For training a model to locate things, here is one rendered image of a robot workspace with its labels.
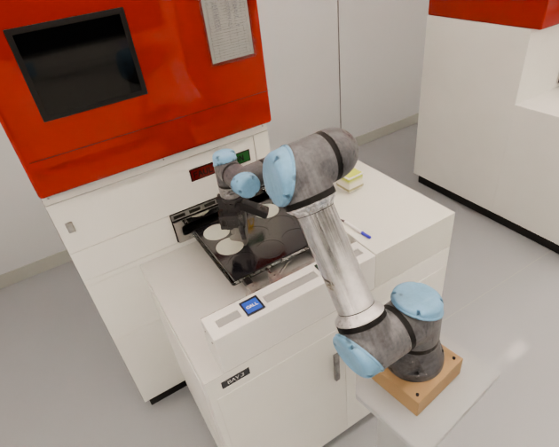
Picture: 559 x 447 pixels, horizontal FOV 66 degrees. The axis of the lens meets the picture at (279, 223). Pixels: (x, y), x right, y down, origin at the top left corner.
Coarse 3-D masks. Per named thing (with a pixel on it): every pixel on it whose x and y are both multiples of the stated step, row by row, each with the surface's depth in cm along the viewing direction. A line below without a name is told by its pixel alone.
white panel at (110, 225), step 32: (256, 128) 162; (160, 160) 148; (192, 160) 154; (256, 160) 169; (64, 192) 136; (96, 192) 142; (128, 192) 147; (160, 192) 154; (192, 192) 161; (64, 224) 141; (96, 224) 147; (128, 224) 153; (160, 224) 160; (96, 256) 152; (128, 256) 159
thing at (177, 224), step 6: (264, 186) 176; (258, 192) 175; (204, 210) 166; (210, 210) 167; (216, 210) 168; (186, 216) 164; (192, 216) 164; (198, 216) 165; (204, 216) 167; (174, 222) 162; (180, 222) 162; (186, 222) 164; (192, 222) 165; (174, 228) 163; (180, 228) 164; (198, 228) 169; (180, 234) 165; (186, 234) 167; (192, 234) 168; (180, 240) 166
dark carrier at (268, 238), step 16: (208, 224) 166; (256, 224) 162; (272, 224) 161; (288, 224) 160; (208, 240) 157; (256, 240) 154; (272, 240) 154; (288, 240) 153; (304, 240) 152; (224, 256) 149; (240, 256) 148; (256, 256) 147; (272, 256) 146; (240, 272) 141
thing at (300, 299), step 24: (312, 264) 132; (360, 264) 130; (264, 288) 126; (288, 288) 125; (312, 288) 124; (216, 312) 120; (240, 312) 119; (264, 312) 118; (288, 312) 123; (312, 312) 129; (216, 336) 113; (240, 336) 117; (264, 336) 122; (216, 360) 123; (240, 360) 121
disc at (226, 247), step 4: (224, 240) 156; (228, 240) 156; (232, 240) 156; (220, 244) 155; (224, 244) 155; (228, 244) 154; (232, 244) 154; (236, 244) 154; (240, 244) 154; (216, 248) 153; (220, 248) 153; (224, 248) 153; (228, 248) 152; (232, 248) 152; (236, 248) 152; (240, 248) 151; (220, 252) 151; (224, 252) 151; (228, 252) 151; (232, 252) 150; (236, 252) 150
